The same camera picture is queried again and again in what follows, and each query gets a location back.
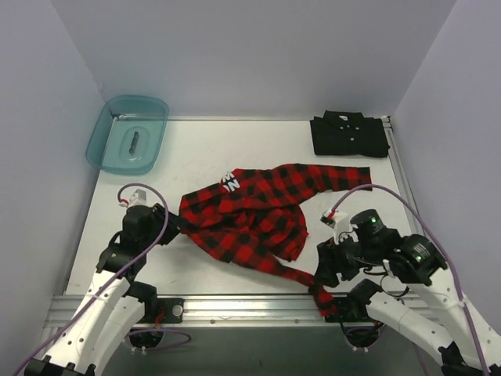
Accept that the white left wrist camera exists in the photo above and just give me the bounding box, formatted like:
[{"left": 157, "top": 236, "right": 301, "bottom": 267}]
[{"left": 126, "top": 189, "right": 147, "bottom": 208}]

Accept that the dark object in basin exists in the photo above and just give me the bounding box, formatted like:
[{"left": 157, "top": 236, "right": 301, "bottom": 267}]
[{"left": 128, "top": 132, "right": 139, "bottom": 155}]

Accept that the aluminium front rail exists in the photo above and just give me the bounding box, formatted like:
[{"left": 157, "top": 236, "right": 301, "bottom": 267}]
[{"left": 44, "top": 293, "right": 438, "bottom": 328}]

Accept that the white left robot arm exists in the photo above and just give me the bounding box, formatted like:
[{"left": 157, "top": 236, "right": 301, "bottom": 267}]
[{"left": 20, "top": 204, "right": 180, "bottom": 375}]

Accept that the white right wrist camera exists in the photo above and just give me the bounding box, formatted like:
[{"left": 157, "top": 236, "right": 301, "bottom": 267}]
[{"left": 320, "top": 208, "right": 351, "bottom": 240}]

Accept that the red black plaid shirt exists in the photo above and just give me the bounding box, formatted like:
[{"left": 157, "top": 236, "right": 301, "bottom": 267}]
[{"left": 178, "top": 163, "right": 372, "bottom": 316}]

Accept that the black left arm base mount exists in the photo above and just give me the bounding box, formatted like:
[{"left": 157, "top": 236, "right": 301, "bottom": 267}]
[{"left": 139, "top": 297, "right": 185, "bottom": 325}]

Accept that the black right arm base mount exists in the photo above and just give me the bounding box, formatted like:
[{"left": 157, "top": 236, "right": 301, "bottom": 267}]
[{"left": 324, "top": 295, "right": 379, "bottom": 327}]

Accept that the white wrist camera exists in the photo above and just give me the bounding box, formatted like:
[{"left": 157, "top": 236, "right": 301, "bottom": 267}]
[
  {"left": 320, "top": 208, "right": 351, "bottom": 240},
  {"left": 126, "top": 189, "right": 147, "bottom": 208}
]

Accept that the teal plastic basin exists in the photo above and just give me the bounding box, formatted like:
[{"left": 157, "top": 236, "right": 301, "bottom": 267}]
[{"left": 85, "top": 95, "right": 169, "bottom": 176}]

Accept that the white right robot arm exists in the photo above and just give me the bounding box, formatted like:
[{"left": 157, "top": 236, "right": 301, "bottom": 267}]
[{"left": 315, "top": 209, "right": 500, "bottom": 375}]

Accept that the aluminium right side rail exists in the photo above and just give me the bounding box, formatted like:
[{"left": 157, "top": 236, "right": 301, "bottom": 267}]
[{"left": 381, "top": 116, "right": 426, "bottom": 236}]

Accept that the folded black button shirt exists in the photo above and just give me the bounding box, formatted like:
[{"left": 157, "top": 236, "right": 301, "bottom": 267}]
[{"left": 309, "top": 110, "right": 390, "bottom": 158}]

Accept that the aluminium rail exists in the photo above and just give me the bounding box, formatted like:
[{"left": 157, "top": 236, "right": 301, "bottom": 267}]
[
  {"left": 44, "top": 293, "right": 438, "bottom": 328},
  {"left": 381, "top": 116, "right": 426, "bottom": 236}
]

